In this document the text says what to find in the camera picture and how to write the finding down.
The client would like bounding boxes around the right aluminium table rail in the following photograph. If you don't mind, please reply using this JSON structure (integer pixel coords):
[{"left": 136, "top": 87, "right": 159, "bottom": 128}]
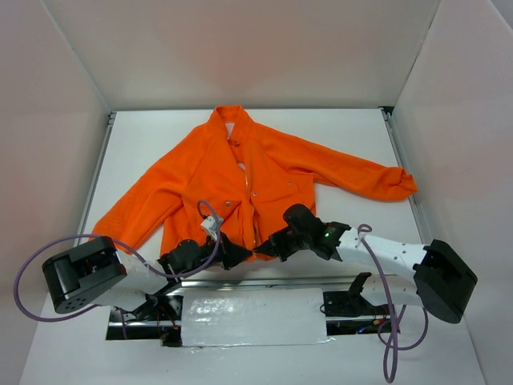
[{"left": 378, "top": 106, "right": 431, "bottom": 243}]

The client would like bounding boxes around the white foil-covered board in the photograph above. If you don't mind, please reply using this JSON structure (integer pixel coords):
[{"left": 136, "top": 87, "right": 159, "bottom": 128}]
[{"left": 181, "top": 289, "right": 328, "bottom": 347}]

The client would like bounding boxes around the orange zip jacket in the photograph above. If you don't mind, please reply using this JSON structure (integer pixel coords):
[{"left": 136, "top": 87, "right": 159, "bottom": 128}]
[{"left": 94, "top": 106, "right": 417, "bottom": 253}]

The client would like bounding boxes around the left aluminium table rail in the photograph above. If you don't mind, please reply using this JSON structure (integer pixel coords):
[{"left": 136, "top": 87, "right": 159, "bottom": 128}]
[{"left": 77, "top": 111, "right": 117, "bottom": 234}]

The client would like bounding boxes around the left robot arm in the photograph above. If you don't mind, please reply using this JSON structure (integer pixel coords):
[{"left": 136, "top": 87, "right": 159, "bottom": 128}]
[{"left": 42, "top": 233, "right": 252, "bottom": 320}]

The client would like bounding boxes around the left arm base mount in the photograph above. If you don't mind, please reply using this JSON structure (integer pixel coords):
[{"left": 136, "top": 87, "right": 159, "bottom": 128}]
[{"left": 106, "top": 294, "right": 184, "bottom": 347}]

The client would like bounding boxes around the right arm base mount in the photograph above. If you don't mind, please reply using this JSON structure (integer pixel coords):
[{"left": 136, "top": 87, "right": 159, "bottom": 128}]
[{"left": 319, "top": 273, "right": 391, "bottom": 336}]

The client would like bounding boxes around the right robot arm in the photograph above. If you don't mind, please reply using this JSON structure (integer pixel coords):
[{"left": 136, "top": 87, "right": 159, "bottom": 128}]
[{"left": 256, "top": 204, "right": 478, "bottom": 324}]

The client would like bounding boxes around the aluminium table rail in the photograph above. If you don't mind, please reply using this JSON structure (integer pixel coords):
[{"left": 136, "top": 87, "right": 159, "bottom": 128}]
[
  {"left": 77, "top": 111, "right": 117, "bottom": 234},
  {"left": 378, "top": 106, "right": 431, "bottom": 243},
  {"left": 170, "top": 274, "right": 357, "bottom": 293}
]

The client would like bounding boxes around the front aluminium table rail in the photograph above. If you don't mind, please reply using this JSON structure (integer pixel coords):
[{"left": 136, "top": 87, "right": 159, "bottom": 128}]
[{"left": 170, "top": 274, "right": 357, "bottom": 293}]

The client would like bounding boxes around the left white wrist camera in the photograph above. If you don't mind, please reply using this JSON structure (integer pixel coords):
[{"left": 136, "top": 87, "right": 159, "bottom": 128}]
[{"left": 201, "top": 215, "right": 224, "bottom": 240}]

